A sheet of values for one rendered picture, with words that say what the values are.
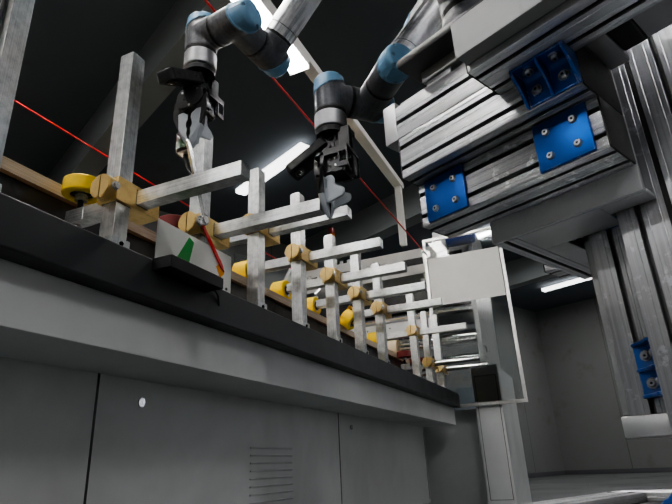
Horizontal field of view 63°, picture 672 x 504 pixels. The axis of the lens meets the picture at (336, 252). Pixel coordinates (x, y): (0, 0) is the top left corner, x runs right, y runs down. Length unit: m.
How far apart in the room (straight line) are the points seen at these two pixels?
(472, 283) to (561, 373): 9.09
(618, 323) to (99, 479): 1.05
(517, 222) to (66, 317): 0.79
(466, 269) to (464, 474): 1.27
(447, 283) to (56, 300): 2.98
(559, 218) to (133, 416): 1.00
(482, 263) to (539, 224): 2.68
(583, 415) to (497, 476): 8.98
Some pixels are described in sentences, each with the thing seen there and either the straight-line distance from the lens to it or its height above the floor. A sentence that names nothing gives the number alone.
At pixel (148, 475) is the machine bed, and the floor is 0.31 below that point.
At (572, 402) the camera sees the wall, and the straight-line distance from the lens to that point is 12.54.
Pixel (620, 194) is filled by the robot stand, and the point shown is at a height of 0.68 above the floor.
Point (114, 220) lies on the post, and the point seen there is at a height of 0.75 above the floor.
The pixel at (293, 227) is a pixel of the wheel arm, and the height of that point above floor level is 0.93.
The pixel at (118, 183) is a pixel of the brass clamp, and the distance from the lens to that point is 1.12.
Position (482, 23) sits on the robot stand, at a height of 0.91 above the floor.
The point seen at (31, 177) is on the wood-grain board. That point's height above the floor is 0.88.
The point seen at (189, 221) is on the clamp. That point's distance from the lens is 1.29.
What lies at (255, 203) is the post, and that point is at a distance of 1.57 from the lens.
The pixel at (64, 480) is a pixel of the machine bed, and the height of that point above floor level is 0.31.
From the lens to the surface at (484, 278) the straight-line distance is 3.66.
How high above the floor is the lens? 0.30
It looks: 22 degrees up
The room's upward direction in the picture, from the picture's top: 3 degrees counter-clockwise
